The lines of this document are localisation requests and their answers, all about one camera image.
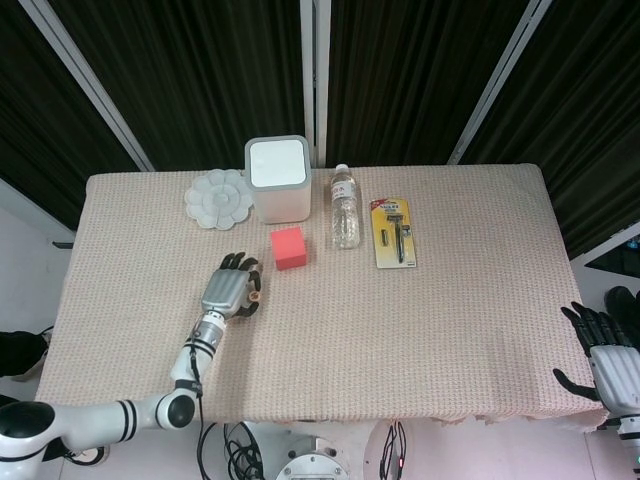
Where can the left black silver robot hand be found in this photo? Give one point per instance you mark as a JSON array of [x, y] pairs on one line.
[[225, 292]]

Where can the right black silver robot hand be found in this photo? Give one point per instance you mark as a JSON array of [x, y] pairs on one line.
[[617, 377]]

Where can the round wooden chess piece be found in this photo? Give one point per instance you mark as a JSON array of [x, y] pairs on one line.
[[255, 296]]

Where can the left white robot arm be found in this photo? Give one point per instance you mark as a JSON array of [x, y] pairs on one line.
[[200, 340]]

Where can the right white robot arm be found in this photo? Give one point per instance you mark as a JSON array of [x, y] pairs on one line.
[[629, 442]]

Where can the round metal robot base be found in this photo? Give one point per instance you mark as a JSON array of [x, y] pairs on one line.
[[312, 465]]

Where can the beige woven tablecloth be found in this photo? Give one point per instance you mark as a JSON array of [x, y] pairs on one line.
[[400, 325]]

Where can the red foam cube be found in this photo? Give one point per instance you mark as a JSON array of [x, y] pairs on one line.
[[287, 247]]

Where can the black bag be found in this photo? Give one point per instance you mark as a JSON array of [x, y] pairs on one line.
[[625, 300]]

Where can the white flower paint palette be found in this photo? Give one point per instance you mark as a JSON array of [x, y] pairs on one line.
[[215, 200]]

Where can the white square bin grey rim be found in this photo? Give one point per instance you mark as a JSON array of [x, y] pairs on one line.
[[280, 205]]

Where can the clear plastic water bottle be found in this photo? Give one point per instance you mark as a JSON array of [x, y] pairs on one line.
[[345, 220]]

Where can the yellow razor blister pack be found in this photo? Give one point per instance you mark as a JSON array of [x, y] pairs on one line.
[[392, 235]]

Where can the black fabric bundle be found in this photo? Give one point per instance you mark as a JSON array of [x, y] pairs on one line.
[[20, 352]]

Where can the black pleated curtain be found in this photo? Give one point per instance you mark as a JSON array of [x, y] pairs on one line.
[[200, 75], [590, 125], [410, 75], [30, 100]]

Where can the aluminium frame bar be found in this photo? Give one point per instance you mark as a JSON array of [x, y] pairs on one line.
[[600, 248]]

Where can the aluminium frame post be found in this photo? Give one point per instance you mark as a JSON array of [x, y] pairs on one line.
[[502, 75], [75, 62], [306, 75]]

